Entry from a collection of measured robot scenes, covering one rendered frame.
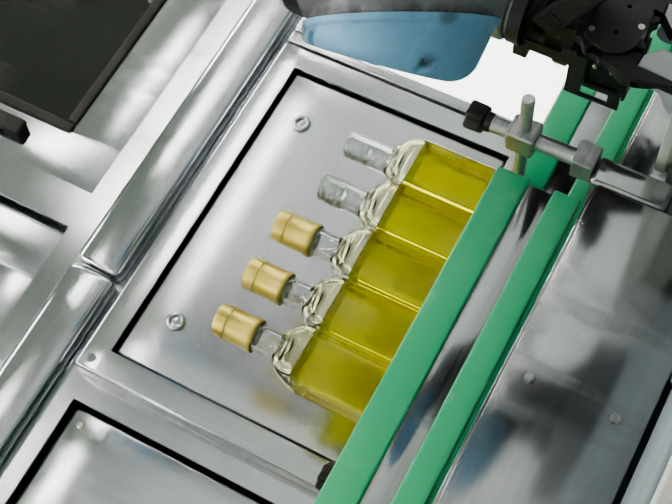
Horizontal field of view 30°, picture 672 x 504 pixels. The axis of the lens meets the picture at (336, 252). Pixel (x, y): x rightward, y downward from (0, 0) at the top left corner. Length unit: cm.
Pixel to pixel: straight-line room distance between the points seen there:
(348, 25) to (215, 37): 81
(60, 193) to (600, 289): 70
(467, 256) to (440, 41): 35
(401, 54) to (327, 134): 69
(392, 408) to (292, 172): 48
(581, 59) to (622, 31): 4
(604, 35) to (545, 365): 29
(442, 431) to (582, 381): 12
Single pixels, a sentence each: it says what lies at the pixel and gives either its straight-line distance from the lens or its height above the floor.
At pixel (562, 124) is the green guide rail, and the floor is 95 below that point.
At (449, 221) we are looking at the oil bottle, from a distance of 123.
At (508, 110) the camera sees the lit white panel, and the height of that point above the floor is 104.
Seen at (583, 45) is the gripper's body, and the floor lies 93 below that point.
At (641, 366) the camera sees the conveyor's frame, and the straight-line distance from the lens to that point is 105.
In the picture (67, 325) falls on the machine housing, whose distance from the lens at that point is 141.
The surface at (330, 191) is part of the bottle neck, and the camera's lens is 127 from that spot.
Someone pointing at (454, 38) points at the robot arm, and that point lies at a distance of 79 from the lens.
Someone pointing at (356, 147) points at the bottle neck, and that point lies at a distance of 129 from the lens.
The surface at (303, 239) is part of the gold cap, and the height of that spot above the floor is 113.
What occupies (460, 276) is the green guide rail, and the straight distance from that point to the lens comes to 108.
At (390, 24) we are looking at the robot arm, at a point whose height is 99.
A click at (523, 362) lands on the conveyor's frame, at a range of 104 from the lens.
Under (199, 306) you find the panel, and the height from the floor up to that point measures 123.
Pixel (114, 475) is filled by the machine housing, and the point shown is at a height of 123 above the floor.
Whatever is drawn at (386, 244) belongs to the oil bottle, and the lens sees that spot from 122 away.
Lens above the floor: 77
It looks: 15 degrees up
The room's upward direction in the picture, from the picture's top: 65 degrees counter-clockwise
